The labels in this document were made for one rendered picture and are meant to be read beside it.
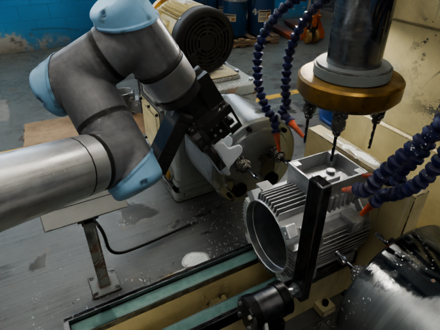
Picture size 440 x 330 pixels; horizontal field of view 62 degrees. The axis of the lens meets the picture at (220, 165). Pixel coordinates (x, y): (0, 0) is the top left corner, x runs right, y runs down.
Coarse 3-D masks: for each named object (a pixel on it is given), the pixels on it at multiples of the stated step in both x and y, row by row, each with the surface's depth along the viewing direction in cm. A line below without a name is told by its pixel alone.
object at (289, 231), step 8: (248, 192) 78; (256, 192) 76; (360, 200) 74; (360, 208) 74; (288, 224) 69; (288, 232) 67; (296, 232) 68; (248, 240) 84; (280, 280) 74; (288, 280) 74
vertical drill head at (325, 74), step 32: (352, 0) 55; (384, 0) 54; (352, 32) 57; (384, 32) 57; (320, 64) 62; (352, 64) 59; (384, 64) 62; (320, 96) 60; (352, 96) 57; (384, 96) 57
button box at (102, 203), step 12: (108, 192) 78; (72, 204) 75; (84, 204) 76; (96, 204) 77; (108, 204) 77; (120, 204) 78; (48, 216) 73; (60, 216) 74; (72, 216) 75; (84, 216) 75; (96, 216) 76; (48, 228) 73
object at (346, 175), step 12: (312, 156) 78; (324, 156) 79; (336, 156) 79; (288, 168) 76; (300, 168) 75; (312, 168) 79; (324, 168) 79; (336, 168) 79; (348, 168) 77; (360, 168) 74; (288, 180) 77; (300, 180) 73; (336, 180) 75; (348, 180) 71; (360, 180) 73; (336, 192) 71; (336, 204) 73; (348, 204) 75
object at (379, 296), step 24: (384, 240) 68; (408, 240) 55; (432, 240) 54; (384, 264) 53; (408, 264) 52; (432, 264) 51; (360, 288) 54; (384, 288) 52; (408, 288) 50; (432, 288) 49; (360, 312) 54; (384, 312) 51; (408, 312) 49; (432, 312) 47
